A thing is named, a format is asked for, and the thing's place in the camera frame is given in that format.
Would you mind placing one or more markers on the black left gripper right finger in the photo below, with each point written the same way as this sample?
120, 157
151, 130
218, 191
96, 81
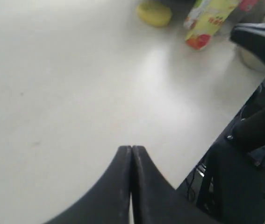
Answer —
154, 200

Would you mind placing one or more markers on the yellow round fruit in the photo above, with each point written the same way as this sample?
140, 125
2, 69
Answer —
154, 13

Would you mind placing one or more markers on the black robot base structure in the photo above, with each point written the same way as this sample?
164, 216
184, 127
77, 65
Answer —
228, 183

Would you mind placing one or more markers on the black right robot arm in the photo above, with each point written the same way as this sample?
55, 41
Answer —
250, 36

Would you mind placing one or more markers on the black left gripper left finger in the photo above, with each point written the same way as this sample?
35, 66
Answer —
107, 202

